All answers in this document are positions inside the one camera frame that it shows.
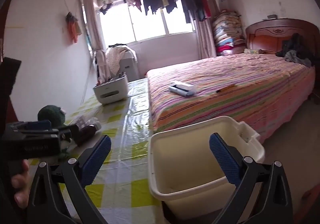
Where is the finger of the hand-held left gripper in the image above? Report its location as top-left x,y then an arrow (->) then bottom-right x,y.
11,119 -> 52,131
51,125 -> 81,143

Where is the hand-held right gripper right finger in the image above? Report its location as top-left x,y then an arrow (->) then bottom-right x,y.
209,133 -> 293,224

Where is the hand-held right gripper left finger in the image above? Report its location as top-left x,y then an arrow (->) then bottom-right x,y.
26,135 -> 112,224

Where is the clear plastic bottle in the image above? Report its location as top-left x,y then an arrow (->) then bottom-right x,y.
74,116 -> 99,127

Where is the cream plastic bin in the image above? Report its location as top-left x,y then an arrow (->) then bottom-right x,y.
148,116 -> 265,224

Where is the person's left hand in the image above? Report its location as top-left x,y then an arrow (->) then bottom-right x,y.
11,159 -> 30,209

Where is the dark green knitted toy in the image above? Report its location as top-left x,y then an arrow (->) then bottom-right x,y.
37,105 -> 66,127

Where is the dark bottle with white cap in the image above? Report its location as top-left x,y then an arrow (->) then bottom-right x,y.
75,121 -> 102,146

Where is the white storage box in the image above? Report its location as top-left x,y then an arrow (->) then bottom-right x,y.
93,75 -> 129,106

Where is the bunch of sachets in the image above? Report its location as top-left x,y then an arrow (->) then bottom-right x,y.
99,72 -> 125,82

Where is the pale pink garment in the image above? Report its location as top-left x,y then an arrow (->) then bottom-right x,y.
95,50 -> 110,84

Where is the bed with striped sheet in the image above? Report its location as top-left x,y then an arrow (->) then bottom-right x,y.
146,51 -> 316,143

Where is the white remote on bed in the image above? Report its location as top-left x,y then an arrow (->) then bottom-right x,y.
168,80 -> 197,97

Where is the dotted white cloth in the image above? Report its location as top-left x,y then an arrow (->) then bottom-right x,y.
105,44 -> 137,76

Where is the orange hanging cloth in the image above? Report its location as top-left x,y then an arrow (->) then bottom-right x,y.
65,11 -> 82,44

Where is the pink curtain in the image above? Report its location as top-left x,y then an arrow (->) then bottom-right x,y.
82,0 -> 104,52
195,18 -> 217,58

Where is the stack of folded blankets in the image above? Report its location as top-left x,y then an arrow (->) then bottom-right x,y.
212,10 -> 247,56

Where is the pile of dark clothes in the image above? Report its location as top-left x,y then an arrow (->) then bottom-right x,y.
276,33 -> 317,67

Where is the wooden headboard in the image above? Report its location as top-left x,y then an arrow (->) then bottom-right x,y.
245,19 -> 320,64

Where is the window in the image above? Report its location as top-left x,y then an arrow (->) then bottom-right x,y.
96,1 -> 197,44

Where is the white wall cable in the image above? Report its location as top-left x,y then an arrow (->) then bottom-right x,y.
80,46 -> 98,107

